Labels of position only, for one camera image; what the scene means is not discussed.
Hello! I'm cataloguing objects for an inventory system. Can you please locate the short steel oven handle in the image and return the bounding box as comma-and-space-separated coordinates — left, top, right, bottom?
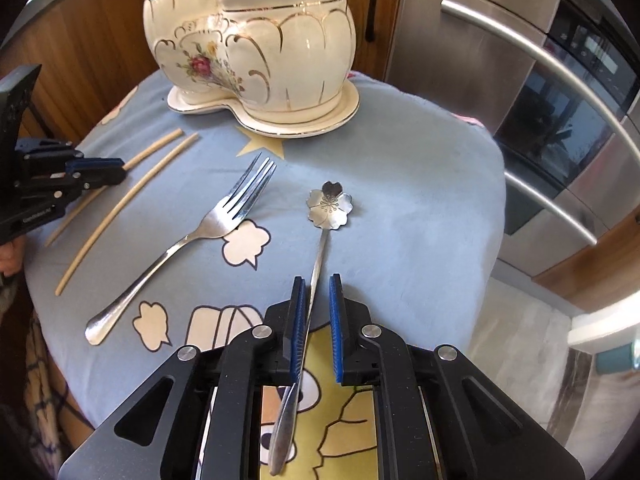
502, 170, 599, 247

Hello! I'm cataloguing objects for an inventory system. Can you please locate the narrow wooden cabinet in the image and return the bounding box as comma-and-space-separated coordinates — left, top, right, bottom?
532, 210, 640, 311

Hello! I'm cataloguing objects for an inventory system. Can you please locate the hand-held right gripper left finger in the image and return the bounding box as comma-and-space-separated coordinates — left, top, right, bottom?
57, 275, 307, 480

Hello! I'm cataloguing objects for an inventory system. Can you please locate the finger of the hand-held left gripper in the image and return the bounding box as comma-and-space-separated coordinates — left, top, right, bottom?
67, 157, 125, 171
72, 165, 127, 191

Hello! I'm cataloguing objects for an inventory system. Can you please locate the silver metal fork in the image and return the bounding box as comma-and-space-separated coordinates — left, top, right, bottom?
84, 151, 277, 346

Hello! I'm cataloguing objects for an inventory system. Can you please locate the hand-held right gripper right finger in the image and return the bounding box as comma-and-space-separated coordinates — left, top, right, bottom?
329, 273, 585, 480

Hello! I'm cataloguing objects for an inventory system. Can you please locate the metal spoon with flower head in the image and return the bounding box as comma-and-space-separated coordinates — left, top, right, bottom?
267, 180, 355, 477

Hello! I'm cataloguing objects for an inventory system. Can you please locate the stainless steel built-in oven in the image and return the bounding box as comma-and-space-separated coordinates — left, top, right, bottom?
385, 0, 640, 281

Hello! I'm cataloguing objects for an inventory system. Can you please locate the wooden chopstick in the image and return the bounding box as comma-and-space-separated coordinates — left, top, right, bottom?
45, 128, 183, 248
54, 133, 199, 296

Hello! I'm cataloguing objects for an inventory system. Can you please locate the white floral ceramic cutlery holder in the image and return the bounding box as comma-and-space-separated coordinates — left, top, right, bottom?
137, 0, 357, 123

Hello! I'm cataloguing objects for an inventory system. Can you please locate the person's left hand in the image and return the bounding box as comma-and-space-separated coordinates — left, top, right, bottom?
0, 237, 26, 278

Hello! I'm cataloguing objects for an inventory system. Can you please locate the black cabinet handle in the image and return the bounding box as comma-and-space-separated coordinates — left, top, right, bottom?
364, 0, 387, 44

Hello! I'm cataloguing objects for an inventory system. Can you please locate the plaid cloth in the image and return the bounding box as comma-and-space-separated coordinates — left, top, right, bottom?
20, 305, 96, 436

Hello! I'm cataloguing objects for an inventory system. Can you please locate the blue cartoon printed cloth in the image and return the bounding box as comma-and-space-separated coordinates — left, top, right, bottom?
22, 67, 506, 480

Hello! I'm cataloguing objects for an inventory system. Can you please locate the white ceramic tray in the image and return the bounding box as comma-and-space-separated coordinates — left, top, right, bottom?
166, 82, 361, 139

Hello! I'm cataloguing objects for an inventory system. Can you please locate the long steel oven handle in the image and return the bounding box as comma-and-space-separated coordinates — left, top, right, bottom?
440, 0, 640, 137

